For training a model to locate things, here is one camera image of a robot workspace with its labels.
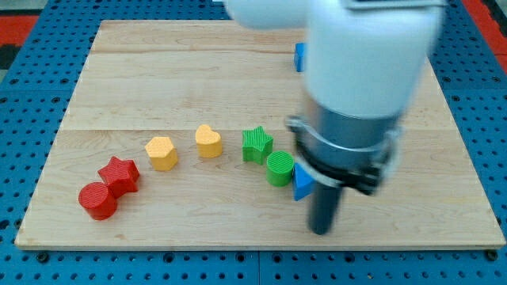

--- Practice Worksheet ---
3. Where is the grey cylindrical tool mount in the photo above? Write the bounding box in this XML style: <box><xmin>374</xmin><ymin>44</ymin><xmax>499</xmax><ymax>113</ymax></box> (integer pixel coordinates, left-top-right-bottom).
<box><xmin>285</xmin><ymin>95</ymin><xmax>400</xmax><ymax>196</ymax></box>

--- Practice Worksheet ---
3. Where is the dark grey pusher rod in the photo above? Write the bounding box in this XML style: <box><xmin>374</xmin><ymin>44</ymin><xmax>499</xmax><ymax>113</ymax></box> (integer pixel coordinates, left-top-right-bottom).
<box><xmin>307</xmin><ymin>182</ymin><xmax>343</xmax><ymax>235</ymax></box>

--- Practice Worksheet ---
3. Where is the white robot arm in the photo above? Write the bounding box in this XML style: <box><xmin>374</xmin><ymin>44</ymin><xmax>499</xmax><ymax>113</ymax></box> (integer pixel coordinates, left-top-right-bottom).
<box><xmin>224</xmin><ymin>0</ymin><xmax>445</xmax><ymax>234</ymax></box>

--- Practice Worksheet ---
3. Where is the blue triangle block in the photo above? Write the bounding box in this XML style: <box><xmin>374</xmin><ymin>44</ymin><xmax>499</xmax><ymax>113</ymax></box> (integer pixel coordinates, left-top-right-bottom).
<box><xmin>292</xmin><ymin>163</ymin><xmax>314</xmax><ymax>201</ymax></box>

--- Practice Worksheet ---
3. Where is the blue cube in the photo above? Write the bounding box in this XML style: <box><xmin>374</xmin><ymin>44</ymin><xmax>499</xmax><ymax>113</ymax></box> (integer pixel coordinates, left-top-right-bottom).
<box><xmin>293</xmin><ymin>43</ymin><xmax>306</xmax><ymax>73</ymax></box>

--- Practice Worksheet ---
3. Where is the green cylinder block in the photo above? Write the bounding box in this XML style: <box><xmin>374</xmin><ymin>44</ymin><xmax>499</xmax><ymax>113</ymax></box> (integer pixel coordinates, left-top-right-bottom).
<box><xmin>266</xmin><ymin>150</ymin><xmax>295</xmax><ymax>187</ymax></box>

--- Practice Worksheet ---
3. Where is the green star block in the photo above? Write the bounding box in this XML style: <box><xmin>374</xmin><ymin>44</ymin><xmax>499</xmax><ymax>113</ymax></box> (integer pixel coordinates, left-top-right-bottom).
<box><xmin>242</xmin><ymin>126</ymin><xmax>273</xmax><ymax>165</ymax></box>

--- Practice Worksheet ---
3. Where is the yellow heart block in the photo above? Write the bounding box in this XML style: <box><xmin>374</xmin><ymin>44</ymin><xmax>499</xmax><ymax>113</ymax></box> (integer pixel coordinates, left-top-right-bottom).
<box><xmin>195</xmin><ymin>124</ymin><xmax>223</xmax><ymax>158</ymax></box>

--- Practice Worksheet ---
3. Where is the wooden board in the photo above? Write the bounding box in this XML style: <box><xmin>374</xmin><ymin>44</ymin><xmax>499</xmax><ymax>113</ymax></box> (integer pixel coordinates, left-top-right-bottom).
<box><xmin>15</xmin><ymin>21</ymin><xmax>505</xmax><ymax>251</ymax></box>

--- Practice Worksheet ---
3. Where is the yellow hexagon block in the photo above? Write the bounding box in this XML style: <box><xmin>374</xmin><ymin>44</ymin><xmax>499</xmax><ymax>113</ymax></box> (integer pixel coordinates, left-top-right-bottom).
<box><xmin>144</xmin><ymin>136</ymin><xmax>178</xmax><ymax>171</ymax></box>

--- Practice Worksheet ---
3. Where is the red star block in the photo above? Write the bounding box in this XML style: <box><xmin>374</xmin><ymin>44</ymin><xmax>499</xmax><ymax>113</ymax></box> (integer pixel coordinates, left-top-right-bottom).
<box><xmin>97</xmin><ymin>156</ymin><xmax>140</xmax><ymax>198</ymax></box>

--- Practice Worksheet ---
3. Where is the red cylinder block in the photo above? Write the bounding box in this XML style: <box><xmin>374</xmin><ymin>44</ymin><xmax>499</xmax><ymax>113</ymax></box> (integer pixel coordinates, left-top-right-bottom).
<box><xmin>78</xmin><ymin>182</ymin><xmax>117</xmax><ymax>220</ymax></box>

